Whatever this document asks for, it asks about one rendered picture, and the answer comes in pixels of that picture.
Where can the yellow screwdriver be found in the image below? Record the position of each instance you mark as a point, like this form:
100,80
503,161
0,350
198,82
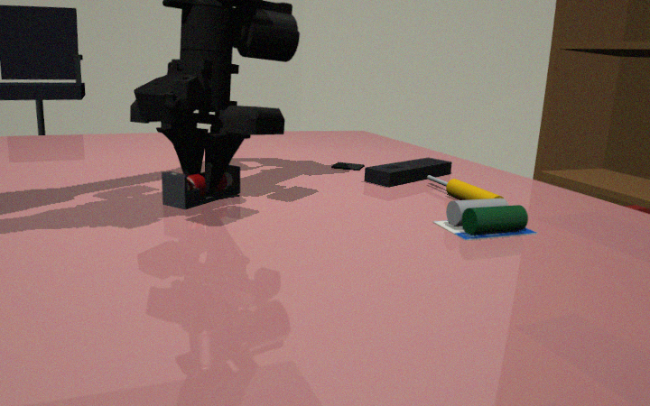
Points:
463,190

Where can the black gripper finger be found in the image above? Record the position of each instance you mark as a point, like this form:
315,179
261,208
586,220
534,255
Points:
219,151
188,146

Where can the red and black battery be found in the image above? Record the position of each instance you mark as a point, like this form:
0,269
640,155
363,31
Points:
198,181

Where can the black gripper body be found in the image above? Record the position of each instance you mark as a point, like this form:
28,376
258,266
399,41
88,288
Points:
229,118

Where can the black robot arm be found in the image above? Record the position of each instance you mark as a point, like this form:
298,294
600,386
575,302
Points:
256,28

